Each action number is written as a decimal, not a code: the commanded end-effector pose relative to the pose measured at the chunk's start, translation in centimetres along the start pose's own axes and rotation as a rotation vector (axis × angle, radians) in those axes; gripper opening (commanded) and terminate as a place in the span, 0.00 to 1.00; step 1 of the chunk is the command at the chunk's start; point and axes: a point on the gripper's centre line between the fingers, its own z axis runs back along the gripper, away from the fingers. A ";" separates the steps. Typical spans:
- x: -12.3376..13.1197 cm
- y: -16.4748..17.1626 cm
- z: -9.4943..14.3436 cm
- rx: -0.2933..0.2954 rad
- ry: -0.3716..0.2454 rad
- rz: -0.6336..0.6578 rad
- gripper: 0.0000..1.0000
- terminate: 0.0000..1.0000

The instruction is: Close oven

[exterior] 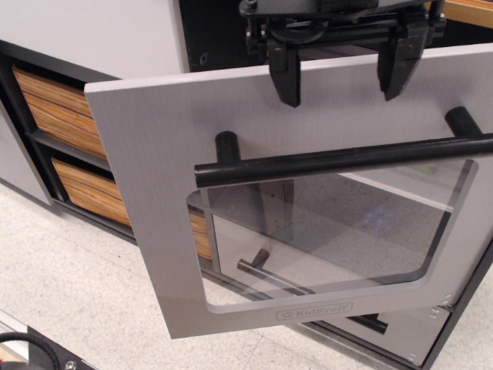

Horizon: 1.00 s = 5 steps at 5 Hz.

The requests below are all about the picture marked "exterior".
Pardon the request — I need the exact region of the upper wooden storage bin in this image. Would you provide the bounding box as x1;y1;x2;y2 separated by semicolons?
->
12;62;107;160

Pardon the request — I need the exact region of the wooden storage bin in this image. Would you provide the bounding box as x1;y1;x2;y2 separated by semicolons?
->
52;157;131;227
12;62;107;160

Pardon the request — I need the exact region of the grey toy oven door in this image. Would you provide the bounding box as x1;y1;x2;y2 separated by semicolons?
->
86;44;492;338

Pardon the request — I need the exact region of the black oven door handle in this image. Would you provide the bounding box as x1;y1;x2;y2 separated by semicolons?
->
194;106;492;188

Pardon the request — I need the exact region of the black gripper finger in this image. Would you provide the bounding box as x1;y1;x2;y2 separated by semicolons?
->
267;39;300;108
377;20;426;101

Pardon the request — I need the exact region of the lower wooden storage bin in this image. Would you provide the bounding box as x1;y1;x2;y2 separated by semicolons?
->
52;157;131;227

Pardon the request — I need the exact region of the black braided cable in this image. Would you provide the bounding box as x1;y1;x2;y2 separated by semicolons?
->
0;331;61;370

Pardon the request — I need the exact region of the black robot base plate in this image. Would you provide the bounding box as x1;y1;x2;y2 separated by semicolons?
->
27;327;97;370

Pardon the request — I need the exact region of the grey toy kitchen cabinet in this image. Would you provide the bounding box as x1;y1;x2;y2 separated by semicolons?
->
1;1;492;369

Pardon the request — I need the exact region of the lower grey cabinet door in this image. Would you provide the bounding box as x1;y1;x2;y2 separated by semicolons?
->
305;306;451;367

